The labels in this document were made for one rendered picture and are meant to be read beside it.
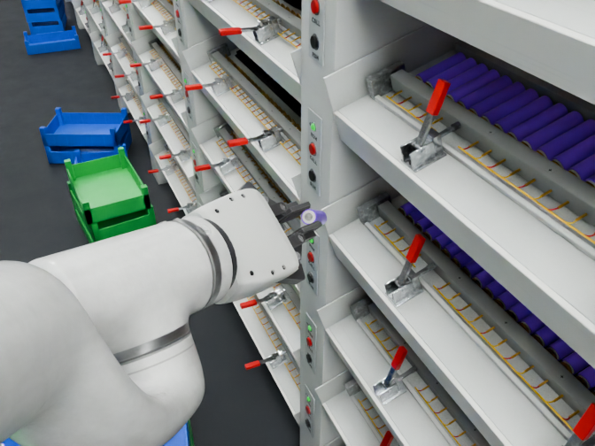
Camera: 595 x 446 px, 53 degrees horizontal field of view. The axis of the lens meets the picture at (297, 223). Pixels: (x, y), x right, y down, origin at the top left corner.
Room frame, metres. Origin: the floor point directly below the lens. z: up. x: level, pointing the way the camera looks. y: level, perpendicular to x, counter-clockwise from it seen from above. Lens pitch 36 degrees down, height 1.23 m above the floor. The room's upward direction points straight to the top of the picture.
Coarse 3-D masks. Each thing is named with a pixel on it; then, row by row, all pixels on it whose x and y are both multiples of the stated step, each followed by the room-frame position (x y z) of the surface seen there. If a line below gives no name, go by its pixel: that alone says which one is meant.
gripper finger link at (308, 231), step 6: (318, 222) 0.54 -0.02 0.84; (300, 228) 0.52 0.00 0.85; (306, 228) 0.52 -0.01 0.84; (312, 228) 0.53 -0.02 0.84; (294, 234) 0.51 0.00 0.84; (306, 234) 0.52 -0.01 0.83; (312, 234) 0.53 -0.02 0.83; (306, 240) 0.52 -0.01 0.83; (300, 246) 0.50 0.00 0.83; (300, 252) 0.49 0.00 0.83; (300, 258) 0.49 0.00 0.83
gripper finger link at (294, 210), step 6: (270, 204) 0.53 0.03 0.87; (288, 204) 0.55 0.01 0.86; (294, 204) 0.55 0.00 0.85; (300, 204) 0.55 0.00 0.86; (306, 204) 0.55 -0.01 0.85; (288, 210) 0.53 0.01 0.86; (294, 210) 0.53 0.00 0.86; (300, 210) 0.54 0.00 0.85; (276, 216) 0.53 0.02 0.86; (282, 216) 0.53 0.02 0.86; (288, 216) 0.53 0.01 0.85; (294, 216) 0.55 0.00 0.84; (282, 222) 0.54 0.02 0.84
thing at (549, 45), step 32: (384, 0) 0.62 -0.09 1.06; (416, 0) 0.56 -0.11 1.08; (448, 0) 0.51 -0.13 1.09; (480, 0) 0.48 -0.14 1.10; (512, 0) 0.46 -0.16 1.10; (544, 0) 0.45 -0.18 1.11; (576, 0) 0.43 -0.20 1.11; (448, 32) 0.52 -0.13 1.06; (480, 32) 0.48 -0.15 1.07; (512, 32) 0.44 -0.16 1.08; (544, 32) 0.41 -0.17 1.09; (576, 32) 0.39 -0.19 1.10; (512, 64) 0.45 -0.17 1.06; (544, 64) 0.42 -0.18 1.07; (576, 64) 0.39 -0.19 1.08
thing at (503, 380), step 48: (384, 192) 0.71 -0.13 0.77; (336, 240) 0.67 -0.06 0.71; (384, 240) 0.64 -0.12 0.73; (432, 240) 0.62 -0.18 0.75; (384, 288) 0.57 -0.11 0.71; (432, 288) 0.55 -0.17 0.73; (480, 288) 0.51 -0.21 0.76; (432, 336) 0.48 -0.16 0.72; (480, 336) 0.47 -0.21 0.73; (528, 336) 0.44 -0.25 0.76; (480, 384) 0.41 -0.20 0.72; (528, 384) 0.40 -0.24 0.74; (576, 384) 0.38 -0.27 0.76; (480, 432) 0.39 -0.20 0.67; (528, 432) 0.35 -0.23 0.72; (576, 432) 0.31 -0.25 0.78
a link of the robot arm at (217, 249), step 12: (192, 216) 0.43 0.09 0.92; (192, 228) 0.40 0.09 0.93; (204, 228) 0.41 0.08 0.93; (204, 240) 0.40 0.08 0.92; (216, 240) 0.40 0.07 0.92; (216, 252) 0.39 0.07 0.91; (228, 252) 0.40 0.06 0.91; (216, 264) 0.38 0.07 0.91; (228, 264) 0.39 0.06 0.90; (216, 276) 0.38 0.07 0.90; (228, 276) 0.39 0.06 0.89; (216, 288) 0.38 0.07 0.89; (228, 288) 0.39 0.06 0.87; (216, 300) 0.38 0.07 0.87
